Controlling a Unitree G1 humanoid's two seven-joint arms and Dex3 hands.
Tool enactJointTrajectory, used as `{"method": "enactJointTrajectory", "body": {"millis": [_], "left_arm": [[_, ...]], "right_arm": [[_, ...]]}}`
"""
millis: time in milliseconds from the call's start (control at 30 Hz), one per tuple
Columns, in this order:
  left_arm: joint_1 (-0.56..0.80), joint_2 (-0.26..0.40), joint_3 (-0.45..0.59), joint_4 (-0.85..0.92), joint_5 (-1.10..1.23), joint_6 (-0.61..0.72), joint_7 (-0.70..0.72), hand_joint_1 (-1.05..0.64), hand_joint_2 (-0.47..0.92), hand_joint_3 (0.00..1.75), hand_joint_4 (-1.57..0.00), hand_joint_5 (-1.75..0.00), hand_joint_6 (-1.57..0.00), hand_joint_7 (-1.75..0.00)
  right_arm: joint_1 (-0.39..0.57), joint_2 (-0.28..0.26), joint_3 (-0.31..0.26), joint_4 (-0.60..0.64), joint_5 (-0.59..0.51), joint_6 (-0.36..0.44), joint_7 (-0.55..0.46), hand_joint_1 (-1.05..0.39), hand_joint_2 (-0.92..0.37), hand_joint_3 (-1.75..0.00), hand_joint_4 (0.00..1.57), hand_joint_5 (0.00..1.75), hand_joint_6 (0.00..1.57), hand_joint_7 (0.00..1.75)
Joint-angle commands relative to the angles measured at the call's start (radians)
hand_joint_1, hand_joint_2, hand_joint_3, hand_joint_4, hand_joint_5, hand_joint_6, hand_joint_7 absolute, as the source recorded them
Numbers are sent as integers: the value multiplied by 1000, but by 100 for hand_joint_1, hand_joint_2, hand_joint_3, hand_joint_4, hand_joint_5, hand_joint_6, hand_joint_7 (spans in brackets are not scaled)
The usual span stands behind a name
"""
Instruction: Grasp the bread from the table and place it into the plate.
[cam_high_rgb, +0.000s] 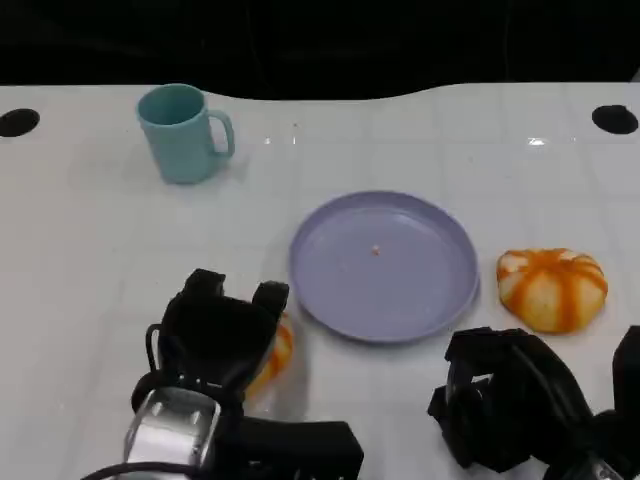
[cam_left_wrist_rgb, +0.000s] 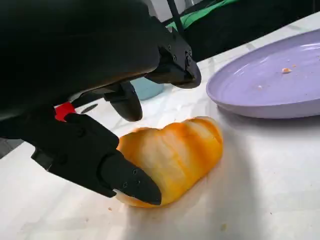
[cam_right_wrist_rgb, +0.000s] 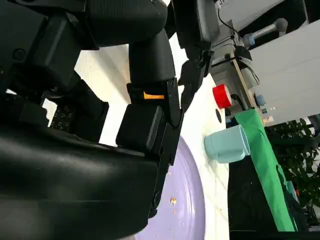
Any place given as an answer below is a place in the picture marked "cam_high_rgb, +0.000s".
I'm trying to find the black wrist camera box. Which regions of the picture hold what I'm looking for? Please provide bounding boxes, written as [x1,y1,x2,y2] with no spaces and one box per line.
[232,416,365,480]
[612,324,640,426]

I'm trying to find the black table grommet hole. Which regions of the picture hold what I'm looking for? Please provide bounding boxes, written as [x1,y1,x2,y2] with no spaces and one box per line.
[591,103,640,135]
[0,107,41,139]

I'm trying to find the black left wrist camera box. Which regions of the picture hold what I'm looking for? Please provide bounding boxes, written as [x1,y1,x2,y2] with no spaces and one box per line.
[232,416,365,480]

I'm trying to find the orange and white bread roll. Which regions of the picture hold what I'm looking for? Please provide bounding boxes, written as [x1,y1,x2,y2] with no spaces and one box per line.
[243,313,295,401]
[496,247,610,335]

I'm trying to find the long black arm cable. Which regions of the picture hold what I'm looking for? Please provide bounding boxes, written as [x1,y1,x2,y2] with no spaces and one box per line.
[78,461,201,480]

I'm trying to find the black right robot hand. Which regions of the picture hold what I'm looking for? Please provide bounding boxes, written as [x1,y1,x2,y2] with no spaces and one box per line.
[427,326,596,470]

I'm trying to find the short looped black cable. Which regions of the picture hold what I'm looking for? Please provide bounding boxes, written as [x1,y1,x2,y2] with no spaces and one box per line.
[144,322,169,375]

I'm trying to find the pale green mug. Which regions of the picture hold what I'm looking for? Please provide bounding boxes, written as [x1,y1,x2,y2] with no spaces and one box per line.
[136,83,236,185]

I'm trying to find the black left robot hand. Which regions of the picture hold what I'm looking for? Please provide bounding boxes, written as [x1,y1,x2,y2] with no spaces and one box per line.
[158,268,291,402]

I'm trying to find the lilac plate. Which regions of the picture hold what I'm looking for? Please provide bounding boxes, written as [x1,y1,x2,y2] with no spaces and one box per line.
[288,190,481,345]

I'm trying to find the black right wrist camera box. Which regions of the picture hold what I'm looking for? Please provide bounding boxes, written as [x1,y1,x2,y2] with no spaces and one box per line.
[612,324,640,426]

